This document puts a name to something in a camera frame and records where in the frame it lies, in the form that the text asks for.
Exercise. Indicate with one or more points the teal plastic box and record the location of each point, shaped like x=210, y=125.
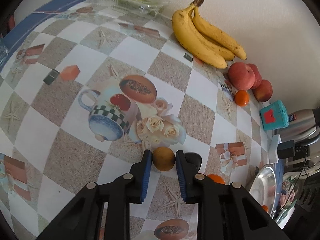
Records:
x=274, y=116

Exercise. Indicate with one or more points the steel bowl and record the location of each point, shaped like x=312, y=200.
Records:
x=263, y=187

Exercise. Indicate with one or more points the small tangerine near apples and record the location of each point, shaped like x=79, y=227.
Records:
x=241, y=98

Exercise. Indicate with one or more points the red apple right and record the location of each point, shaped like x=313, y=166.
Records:
x=264, y=91

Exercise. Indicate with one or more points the white power strip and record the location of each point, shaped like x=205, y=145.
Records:
x=272, y=152

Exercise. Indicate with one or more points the red apple middle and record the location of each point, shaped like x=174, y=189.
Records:
x=258, y=78

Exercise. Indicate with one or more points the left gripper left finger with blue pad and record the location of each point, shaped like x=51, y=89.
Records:
x=81, y=218

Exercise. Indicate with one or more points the steel electric kettle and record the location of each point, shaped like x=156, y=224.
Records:
x=303, y=127

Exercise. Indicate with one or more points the yellow banana bunch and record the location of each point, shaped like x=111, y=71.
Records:
x=203, y=40

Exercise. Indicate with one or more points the brown longan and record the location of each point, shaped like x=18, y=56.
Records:
x=163, y=158

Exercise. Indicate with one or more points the orange tangerine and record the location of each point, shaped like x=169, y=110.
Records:
x=216, y=178
x=265, y=208

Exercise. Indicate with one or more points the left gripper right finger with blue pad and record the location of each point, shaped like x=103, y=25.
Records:
x=224, y=211

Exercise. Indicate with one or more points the pale red apple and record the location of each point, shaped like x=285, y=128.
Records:
x=241, y=76

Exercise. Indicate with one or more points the black power adapter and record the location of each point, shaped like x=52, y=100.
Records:
x=286, y=149

